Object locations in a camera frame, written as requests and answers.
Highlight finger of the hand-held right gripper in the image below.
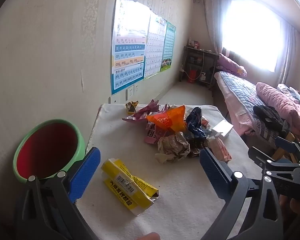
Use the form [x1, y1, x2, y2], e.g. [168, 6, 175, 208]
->
[249, 147, 300, 178]
[276, 136, 300, 158]

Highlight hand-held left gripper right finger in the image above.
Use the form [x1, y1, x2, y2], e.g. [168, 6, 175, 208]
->
[199, 148, 284, 240]

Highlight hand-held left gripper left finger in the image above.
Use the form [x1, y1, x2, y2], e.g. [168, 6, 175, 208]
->
[15, 147, 102, 240]

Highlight pink orange packet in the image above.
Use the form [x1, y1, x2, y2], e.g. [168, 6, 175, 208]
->
[207, 137, 232, 162]

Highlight dark brown wrapper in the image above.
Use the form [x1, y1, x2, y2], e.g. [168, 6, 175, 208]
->
[188, 138, 206, 158]

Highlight crushed yellow medicine box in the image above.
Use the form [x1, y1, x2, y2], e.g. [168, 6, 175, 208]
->
[101, 158, 160, 217]

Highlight small white box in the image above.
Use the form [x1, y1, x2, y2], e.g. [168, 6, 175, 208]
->
[211, 119, 234, 138]

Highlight green bin with red inside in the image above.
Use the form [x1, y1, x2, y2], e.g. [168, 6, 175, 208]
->
[12, 119, 86, 183]

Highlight brown paper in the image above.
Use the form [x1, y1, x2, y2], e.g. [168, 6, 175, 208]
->
[155, 131, 191, 164]

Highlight blue wrapper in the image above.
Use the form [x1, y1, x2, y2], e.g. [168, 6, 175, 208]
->
[185, 107, 213, 141]

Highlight orange plastic wrapper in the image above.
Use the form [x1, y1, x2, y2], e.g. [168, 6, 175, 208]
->
[146, 105, 187, 133]

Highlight pink plastic bag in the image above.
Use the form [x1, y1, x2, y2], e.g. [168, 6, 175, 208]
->
[143, 121, 163, 144]

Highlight magenta snack bag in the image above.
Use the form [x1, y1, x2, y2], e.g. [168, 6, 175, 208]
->
[122, 99, 163, 123]

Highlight small yellow black wrapper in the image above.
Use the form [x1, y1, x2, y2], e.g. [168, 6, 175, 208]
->
[125, 101, 140, 113]

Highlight person's right hand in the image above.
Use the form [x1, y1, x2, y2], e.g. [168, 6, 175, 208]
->
[279, 195, 300, 230]

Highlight person's left hand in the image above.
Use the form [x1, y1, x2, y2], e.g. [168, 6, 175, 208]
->
[134, 232, 160, 240]

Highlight black clothing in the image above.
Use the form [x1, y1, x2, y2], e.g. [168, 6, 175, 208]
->
[253, 105, 290, 136]

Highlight pink quilt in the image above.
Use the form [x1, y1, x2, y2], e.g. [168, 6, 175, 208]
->
[255, 82, 300, 145]

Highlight white towel table cover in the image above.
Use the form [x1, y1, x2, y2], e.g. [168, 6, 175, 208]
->
[75, 103, 263, 240]

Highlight bed with plaid sheet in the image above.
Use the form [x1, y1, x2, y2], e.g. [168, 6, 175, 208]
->
[214, 70, 300, 150]

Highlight purple pillow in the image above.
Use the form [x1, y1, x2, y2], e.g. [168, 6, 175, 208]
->
[218, 53, 248, 77]

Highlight dark metal shelf rack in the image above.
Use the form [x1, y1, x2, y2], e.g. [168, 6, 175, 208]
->
[182, 45, 219, 91]

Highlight bright window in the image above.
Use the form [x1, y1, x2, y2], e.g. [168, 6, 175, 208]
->
[221, 0, 283, 72]

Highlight sheer curtain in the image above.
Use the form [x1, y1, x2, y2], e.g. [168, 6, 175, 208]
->
[203, 0, 300, 90]

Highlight white wall socket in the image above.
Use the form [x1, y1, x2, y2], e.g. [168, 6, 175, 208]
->
[126, 84, 141, 101]

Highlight blue letter wall poster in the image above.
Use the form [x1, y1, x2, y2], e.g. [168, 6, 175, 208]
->
[111, 0, 151, 95]

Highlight green chart wall poster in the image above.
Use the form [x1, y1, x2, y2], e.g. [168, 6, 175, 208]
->
[160, 21, 177, 72]

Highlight white chart wall poster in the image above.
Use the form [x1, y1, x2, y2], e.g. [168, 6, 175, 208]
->
[143, 12, 168, 80]

